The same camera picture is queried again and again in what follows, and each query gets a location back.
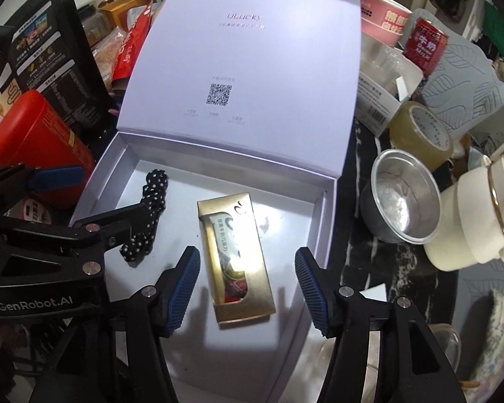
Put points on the floral pouch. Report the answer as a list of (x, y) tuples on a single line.
[(495, 336)]

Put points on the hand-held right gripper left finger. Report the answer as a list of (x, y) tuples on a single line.
[(182, 294)]

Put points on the grey leaf-pattern cushion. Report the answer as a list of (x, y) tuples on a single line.
[(466, 88)]

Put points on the brown tape roll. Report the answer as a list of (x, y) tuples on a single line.
[(407, 130)]

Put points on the orange carton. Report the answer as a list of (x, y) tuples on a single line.
[(122, 12)]

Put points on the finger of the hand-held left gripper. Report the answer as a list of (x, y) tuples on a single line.
[(109, 223), (54, 177)]

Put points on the cream kettle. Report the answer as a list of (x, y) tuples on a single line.
[(458, 226)]

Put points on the red snack packet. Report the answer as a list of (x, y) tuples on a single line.
[(128, 54)]

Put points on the red milk can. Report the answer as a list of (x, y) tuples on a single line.
[(424, 50)]

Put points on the white gift box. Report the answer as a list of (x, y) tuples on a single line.
[(243, 92)]

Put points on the pink paper bowl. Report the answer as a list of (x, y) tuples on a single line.
[(382, 21)]

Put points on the black polka-dot scrunchie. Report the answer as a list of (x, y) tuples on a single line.
[(155, 193)]

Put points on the white barcode carton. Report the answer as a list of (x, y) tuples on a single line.
[(374, 105)]

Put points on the black snack bag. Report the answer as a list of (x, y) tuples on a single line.
[(54, 50)]

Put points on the red canister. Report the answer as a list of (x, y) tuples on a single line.
[(38, 126)]

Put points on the gold chocolate box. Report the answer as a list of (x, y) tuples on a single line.
[(256, 260)]

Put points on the aluminium foil cup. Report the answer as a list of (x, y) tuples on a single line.
[(403, 205)]

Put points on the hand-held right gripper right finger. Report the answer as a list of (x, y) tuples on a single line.
[(313, 294)]

